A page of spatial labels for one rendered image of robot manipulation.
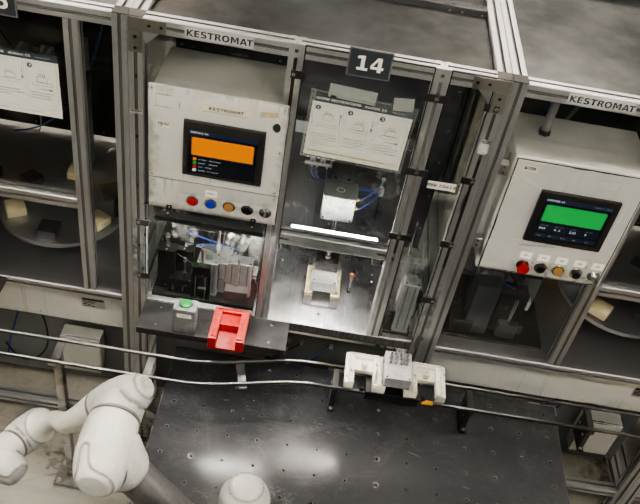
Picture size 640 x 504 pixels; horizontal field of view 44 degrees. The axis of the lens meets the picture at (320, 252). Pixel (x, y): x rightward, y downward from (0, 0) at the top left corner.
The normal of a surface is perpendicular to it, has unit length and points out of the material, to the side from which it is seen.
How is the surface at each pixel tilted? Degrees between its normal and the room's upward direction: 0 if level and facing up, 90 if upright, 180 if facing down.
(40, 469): 0
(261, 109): 90
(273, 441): 0
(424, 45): 0
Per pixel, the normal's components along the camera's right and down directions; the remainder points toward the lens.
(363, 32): 0.14, -0.73
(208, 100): -0.09, 0.66
